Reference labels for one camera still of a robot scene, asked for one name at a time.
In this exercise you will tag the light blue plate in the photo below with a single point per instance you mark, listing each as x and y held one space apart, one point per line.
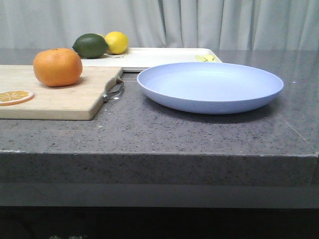
210 88

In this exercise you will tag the orange fruit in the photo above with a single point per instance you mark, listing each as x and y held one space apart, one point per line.
57 67

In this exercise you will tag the white serving tray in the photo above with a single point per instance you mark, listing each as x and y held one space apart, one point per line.
138 59

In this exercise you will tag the pale green slices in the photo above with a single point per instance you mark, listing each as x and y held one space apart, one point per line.
205 58

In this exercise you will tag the wooden cutting board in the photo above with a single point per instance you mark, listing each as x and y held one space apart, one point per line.
80 101

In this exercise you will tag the yellow lemon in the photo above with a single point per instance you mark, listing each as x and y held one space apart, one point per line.
117 42

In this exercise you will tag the green lime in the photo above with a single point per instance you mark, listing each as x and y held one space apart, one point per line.
90 45

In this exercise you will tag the white curtain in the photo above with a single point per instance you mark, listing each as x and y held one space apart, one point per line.
212 24

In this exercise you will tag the orange slice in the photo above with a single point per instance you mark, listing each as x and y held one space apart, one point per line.
14 97

